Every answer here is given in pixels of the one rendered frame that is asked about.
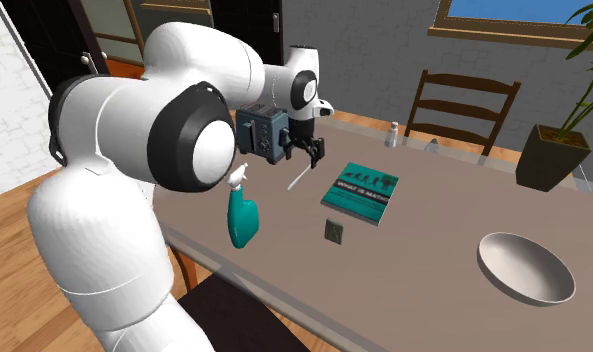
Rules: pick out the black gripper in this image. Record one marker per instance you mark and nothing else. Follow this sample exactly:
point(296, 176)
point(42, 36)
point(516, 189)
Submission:
point(302, 129)

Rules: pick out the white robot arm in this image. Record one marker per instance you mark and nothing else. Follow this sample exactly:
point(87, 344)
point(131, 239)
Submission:
point(106, 229)

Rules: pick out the white pen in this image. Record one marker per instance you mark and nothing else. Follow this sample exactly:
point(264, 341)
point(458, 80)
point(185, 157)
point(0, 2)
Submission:
point(298, 178)

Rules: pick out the dark blue-grey toaster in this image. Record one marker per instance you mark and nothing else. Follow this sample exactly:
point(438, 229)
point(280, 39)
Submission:
point(259, 134)

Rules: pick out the teal book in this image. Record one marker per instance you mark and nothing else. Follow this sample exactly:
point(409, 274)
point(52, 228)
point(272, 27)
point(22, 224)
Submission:
point(362, 195)

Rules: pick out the small grey-green square box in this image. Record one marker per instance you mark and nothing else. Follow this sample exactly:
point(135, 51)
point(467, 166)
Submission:
point(334, 231)

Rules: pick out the small white bottle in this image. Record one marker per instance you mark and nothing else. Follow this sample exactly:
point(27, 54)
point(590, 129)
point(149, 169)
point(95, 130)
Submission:
point(391, 136)

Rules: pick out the teal spray bottle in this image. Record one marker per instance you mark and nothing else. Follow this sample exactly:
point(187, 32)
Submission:
point(242, 222)

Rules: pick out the dark door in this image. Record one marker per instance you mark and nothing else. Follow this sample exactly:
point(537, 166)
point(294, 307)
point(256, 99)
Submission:
point(47, 34)
point(245, 22)

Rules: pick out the dark wooden chair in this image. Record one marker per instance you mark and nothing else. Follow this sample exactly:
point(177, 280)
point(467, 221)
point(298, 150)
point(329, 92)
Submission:
point(459, 109)

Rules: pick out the brown table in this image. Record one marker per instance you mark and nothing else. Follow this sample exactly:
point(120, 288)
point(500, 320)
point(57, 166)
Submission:
point(422, 263)

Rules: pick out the dark robot stand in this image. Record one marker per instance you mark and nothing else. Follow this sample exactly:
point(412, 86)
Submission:
point(237, 317)

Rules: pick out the wood-framed window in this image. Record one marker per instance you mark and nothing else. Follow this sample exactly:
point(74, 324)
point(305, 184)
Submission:
point(510, 22)

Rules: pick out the potted green plant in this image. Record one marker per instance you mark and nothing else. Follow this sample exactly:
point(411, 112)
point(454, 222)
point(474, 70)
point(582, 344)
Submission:
point(552, 156)

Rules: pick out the white bowl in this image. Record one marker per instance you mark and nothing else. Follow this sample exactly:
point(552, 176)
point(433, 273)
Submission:
point(525, 270)

